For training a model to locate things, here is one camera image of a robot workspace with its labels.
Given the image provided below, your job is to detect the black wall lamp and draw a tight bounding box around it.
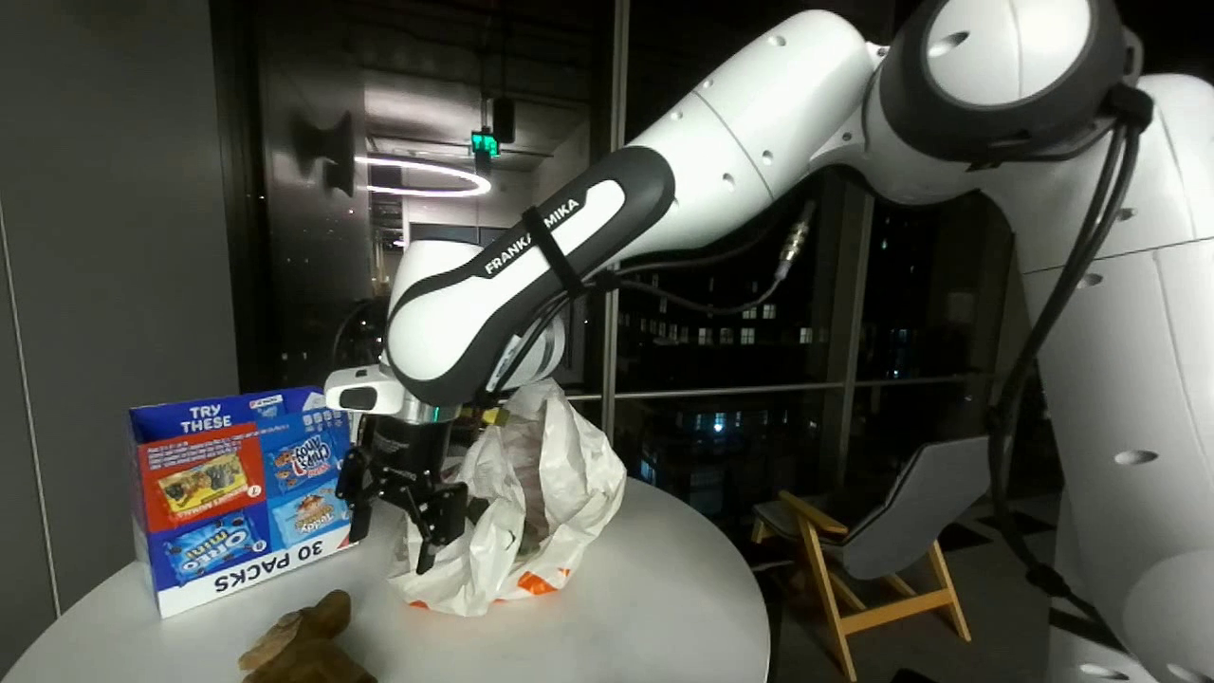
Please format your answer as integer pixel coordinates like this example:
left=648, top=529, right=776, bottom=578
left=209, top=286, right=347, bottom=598
left=291, top=110, right=359, bottom=197

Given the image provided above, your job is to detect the green exit sign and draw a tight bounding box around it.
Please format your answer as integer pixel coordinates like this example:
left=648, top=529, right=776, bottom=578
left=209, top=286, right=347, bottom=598
left=466, top=121, right=509, bottom=167

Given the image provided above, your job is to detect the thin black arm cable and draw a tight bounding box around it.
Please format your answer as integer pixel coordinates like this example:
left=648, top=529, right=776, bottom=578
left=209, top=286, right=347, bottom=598
left=583, top=202, right=820, bottom=323

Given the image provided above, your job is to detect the white window rail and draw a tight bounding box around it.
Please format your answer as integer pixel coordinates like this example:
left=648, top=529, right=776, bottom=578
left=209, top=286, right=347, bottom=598
left=566, top=373, right=1001, bottom=414

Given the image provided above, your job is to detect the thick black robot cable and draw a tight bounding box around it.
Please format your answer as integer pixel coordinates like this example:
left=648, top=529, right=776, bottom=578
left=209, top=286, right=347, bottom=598
left=982, top=80, right=1159, bottom=622

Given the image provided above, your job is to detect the blue snack variety box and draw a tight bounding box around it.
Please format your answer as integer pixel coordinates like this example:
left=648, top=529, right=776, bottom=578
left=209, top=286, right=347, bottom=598
left=124, top=383, right=373, bottom=622

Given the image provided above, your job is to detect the brown moose toy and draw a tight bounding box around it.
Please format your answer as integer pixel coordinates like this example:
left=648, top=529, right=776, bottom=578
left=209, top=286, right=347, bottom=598
left=237, top=589, right=380, bottom=683

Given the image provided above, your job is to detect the glowing ring light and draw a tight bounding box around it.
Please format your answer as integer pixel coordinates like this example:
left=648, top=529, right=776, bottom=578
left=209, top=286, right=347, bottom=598
left=353, top=149, right=494, bottom=206

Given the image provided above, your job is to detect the grey window post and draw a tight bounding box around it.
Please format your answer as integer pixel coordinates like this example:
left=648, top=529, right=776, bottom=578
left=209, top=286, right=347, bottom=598
left=829, top=206, right=875, bottom=490

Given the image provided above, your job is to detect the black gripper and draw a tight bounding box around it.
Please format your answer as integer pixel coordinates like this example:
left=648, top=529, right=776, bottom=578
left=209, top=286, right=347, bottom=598
left=339, top=414, right=475, bottom=578

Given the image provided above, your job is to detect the wooden chair grey seat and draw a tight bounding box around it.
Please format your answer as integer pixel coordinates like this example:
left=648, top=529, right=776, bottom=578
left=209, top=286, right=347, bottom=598
left=755, top=431, right=999, bottom=653

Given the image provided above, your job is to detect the white plastic bag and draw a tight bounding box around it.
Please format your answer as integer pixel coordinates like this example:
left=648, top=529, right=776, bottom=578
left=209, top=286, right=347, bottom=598
left=387, top=381, right=630, bottom=622

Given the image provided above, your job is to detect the white window post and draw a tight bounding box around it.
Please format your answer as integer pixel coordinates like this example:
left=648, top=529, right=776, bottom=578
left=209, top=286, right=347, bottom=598
left=597, top=0, right=638, bottom=439

